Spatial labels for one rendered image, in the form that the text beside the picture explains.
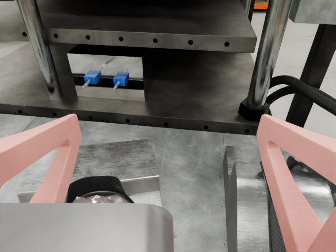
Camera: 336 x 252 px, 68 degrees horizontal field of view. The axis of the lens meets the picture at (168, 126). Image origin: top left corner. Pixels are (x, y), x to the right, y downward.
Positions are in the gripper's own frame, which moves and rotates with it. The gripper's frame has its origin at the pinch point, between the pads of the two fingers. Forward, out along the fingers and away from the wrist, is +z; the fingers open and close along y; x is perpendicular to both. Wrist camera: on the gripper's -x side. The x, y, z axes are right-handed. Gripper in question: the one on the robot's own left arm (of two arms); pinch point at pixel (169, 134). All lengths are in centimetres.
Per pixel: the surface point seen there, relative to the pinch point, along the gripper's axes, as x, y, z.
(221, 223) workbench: 39.7, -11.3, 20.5
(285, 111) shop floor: 118, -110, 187
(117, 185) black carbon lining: 30.3, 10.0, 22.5
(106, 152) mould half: 28.6, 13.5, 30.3
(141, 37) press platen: 17, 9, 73
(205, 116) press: 41, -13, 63
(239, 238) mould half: 30.4, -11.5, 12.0
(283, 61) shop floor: 116, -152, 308
